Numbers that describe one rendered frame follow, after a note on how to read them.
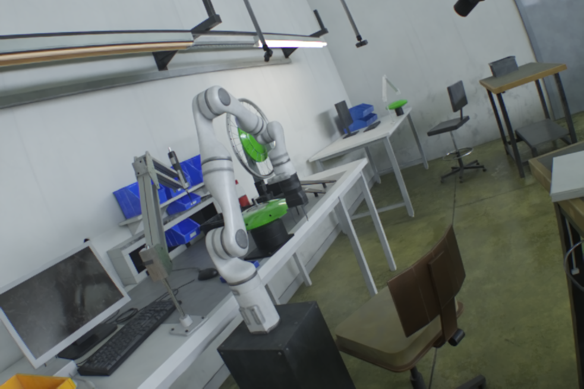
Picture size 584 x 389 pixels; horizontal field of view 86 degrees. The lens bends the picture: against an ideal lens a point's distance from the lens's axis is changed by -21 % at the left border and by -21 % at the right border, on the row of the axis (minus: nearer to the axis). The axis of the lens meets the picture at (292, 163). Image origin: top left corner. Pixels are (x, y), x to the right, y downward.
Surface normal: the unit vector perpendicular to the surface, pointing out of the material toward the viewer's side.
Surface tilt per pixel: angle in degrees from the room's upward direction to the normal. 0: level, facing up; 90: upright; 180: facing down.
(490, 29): 90
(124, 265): 90
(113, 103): 90
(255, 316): 90
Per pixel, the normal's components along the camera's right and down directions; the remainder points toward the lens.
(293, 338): 0.83, -0.29
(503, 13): -0.40, 0.27
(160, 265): 0.07, 0.08
